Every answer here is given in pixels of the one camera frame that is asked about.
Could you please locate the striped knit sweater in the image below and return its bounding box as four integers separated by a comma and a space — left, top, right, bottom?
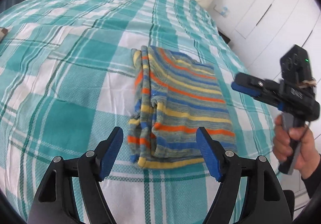
127, 46, 237, 169

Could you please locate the black sleeve forearm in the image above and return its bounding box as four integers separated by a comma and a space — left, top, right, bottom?
301, 154, 320, 199

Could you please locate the right hand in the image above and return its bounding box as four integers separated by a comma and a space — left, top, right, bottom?
272, 114, 321, 179

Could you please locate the white wardrobe door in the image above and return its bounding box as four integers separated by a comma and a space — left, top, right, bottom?
231, 0, 320, 79

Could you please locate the dark nightstand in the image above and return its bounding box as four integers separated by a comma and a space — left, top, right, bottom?
218, 29, 231, 44

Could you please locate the teal plaid bedspread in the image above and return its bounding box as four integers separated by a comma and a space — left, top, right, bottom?
1, 0, 278, 219

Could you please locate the patterned cushion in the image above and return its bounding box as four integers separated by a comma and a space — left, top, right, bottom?
0, 27, 9, 42

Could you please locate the black action camera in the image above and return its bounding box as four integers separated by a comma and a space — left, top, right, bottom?
280, 45, 317, 88

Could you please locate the wall socket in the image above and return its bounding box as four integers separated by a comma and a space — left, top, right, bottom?
213, 4, 230, 17

